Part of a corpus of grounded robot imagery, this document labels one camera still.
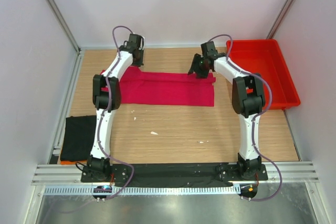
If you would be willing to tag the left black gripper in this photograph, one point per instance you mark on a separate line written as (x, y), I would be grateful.
(140, 63)

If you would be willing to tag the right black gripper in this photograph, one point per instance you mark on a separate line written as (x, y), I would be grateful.
(196, 59)

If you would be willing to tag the magenta t shirt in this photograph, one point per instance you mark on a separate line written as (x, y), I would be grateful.
(159, 88)

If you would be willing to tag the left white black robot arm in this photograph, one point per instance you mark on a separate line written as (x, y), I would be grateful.
(107, 99)

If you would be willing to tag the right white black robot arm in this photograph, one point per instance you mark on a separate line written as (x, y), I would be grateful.
(248, 100)

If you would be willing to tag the red plastic bin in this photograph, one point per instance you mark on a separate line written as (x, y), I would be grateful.
(264, 56)

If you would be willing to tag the black folded t shirt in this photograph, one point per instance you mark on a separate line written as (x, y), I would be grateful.
(79, 137)

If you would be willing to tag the orange folded t shirt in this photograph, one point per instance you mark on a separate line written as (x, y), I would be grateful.
(71, 163)

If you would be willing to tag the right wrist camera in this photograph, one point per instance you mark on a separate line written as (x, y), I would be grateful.
(208, 49)

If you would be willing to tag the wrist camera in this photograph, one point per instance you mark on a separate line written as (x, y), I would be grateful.
(208, 49)
(135, 41)

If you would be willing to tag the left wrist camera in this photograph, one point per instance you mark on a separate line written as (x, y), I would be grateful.
(135, 41)

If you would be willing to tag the left aluminium corner post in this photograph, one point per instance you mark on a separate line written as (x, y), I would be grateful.
(58, 15)

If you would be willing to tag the aluminium corner post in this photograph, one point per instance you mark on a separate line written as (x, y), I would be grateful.
(58, 15)
(285, 9)

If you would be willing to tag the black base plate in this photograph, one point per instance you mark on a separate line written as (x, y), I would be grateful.
(183, 175)

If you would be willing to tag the slotted grey cable duct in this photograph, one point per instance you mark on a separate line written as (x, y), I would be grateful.
(96, 190)

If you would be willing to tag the right aluminium corner post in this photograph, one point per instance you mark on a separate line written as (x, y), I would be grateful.
(285, 9)

